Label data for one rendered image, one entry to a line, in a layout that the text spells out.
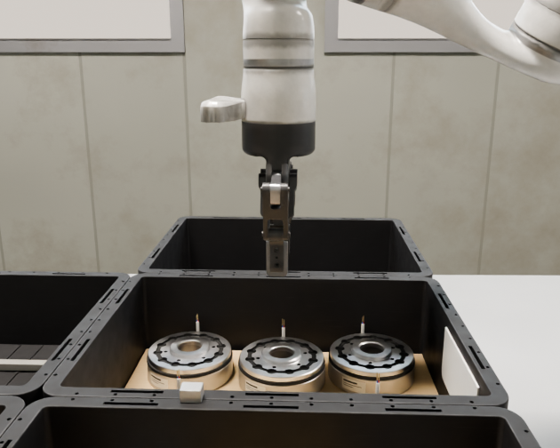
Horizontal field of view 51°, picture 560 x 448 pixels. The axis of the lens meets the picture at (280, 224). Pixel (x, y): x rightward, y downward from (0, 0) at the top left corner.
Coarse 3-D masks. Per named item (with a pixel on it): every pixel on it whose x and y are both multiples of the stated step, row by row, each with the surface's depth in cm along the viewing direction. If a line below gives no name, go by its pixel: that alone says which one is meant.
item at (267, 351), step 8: (272, 344) 71; (280, 344) 71; (288, 344) 71; (264, 352) 70; (272, 352) 71; (296, 352) 70; (264, 360) 69; (272, 360) 68; (280, 360) 68; (288, 360) 68; (296, 360) 68
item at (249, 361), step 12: (252, 348) 72; (300, 348) 71; (312, 348) 71; (240, 360) 69; (252, 360) 69; (300, 360) 69; (312, 360) 69; (252, 372) 66; (264, 372) 66; (276, 372) 66; (288, 372) 67; (300, 372) 66; (312, 372) 66
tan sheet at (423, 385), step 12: (144, 360) 75; (420, 360) 75; (144, 372) 72; (420, 372) 72; (132, 384) 70; (144, 384) 70; (228, 384) 70; (324, 384) 70; (420, 384) 70; (432, 384) 70
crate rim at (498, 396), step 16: (128, 288) 72; (432, 288) 72; (112, 304) 68; (448, 304) 68; (96, 320) 63; (112, 320) 65; (448, 320) 64; (96, 336) 60; (464, 336) 60; (80, 352) 56; (464, 352) 57; (480, 352) 56; (64, 368) 53; (480, 368) 53; (48, 384) 51; (64, 384) 52; (496, 384) 51; (240, 400) 48; (256, 400) 48; (272, 400) 48; (288, 400) 48; (304, 400) 48; (320, 400) 48; (336, 400) 48; (352, 400) 48; (368, 400) 48; (384, 400) 48; (400, 400) 48; (416, 400) 48; (432, 400) 48; (448, 400) 48; (464, 400) 48; (480, 400) 48; (496, 400) 48
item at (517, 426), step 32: (32, 416) 46; (224, 416) 47; (256, 416) 47; (288, 416) 47; (320, 416) 47; (352, 416) 47; (384, 416) 47; (416, 416) 46; (448, 416) 46; (480, 416) 46; (512, 416) 46
